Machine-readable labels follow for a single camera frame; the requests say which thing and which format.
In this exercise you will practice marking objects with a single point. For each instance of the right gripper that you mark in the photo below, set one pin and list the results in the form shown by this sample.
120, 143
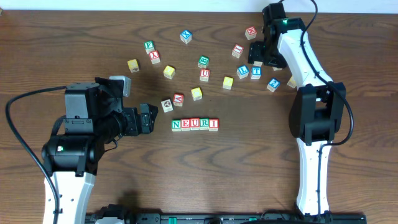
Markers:
257, 52

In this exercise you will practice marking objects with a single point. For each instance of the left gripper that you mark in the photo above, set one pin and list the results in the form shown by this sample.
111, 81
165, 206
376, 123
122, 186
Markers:
133, 121

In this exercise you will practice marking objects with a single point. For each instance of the green N block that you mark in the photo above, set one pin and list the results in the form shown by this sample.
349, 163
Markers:
176, 125

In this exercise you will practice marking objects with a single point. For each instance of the red E block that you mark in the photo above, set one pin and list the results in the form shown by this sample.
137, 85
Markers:
185, 124

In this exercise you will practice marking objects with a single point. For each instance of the red u block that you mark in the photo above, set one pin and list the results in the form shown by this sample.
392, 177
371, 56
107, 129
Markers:
195, 124
204, 75

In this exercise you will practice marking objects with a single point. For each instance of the green R block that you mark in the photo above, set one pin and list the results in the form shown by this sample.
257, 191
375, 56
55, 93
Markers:
204, 123

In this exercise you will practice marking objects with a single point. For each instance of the red i block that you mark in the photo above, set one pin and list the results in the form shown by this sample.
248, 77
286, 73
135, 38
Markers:
237, 51
214, 124

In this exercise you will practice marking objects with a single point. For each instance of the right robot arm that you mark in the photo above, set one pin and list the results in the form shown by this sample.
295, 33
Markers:
316, 114

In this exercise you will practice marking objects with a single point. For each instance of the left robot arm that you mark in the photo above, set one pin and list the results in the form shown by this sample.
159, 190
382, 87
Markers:
95, 116

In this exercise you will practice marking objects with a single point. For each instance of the blue P block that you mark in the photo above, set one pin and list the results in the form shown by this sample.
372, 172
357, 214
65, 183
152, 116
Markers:
257, 64

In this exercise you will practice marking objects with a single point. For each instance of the white soccer ball block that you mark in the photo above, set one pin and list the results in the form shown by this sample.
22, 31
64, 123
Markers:
167, 105

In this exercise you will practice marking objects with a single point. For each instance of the blue T block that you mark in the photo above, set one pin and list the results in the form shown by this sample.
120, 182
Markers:
256, 73

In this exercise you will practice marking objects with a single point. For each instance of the red block top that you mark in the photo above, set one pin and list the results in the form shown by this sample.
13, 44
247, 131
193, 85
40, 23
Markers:
251, 33

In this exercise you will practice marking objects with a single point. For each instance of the red A block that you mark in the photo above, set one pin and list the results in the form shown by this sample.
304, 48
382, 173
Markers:
178, 99

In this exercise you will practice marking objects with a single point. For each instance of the blue L block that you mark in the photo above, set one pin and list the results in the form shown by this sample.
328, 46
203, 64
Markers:
242, 71

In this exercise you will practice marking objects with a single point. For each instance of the blue 2 block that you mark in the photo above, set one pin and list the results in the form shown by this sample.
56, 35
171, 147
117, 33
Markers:
273, 85

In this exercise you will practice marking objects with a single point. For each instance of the yellow block right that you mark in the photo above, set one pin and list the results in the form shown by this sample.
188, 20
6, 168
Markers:
291, 83

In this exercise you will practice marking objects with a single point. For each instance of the yellow O block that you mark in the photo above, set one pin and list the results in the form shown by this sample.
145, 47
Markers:
169, 72

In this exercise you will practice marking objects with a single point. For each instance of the yellow block far left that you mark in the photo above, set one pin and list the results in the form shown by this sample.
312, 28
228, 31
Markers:
133, 65

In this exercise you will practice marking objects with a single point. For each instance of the plain yellow block centre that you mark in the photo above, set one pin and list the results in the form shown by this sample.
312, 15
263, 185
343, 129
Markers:
228, 83

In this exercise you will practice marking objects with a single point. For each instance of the yellow block beside E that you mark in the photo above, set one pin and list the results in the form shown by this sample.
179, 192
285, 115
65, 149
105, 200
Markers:
196, 93

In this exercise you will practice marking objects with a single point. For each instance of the red Y block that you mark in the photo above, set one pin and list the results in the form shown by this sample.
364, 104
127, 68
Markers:
154, 57

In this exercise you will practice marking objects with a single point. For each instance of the green B block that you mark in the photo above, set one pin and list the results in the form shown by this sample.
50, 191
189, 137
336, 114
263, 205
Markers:
203, 62

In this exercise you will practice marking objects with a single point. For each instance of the green F block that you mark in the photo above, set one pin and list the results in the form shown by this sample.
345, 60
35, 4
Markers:
149, 46

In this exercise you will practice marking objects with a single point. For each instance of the blue X block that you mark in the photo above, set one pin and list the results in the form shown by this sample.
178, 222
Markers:
186, 36

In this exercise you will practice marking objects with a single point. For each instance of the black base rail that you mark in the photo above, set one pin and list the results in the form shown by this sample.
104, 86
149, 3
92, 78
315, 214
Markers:
267, 217

